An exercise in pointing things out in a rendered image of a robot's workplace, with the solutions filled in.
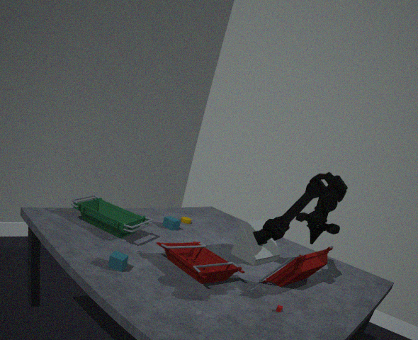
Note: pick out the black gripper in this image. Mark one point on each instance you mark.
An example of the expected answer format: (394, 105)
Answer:
(315, 231)

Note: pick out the teal cube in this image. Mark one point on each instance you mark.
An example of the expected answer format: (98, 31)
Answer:
(171, 223)
(118, 261)

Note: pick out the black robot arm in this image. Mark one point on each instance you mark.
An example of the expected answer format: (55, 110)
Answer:
(328, 197)

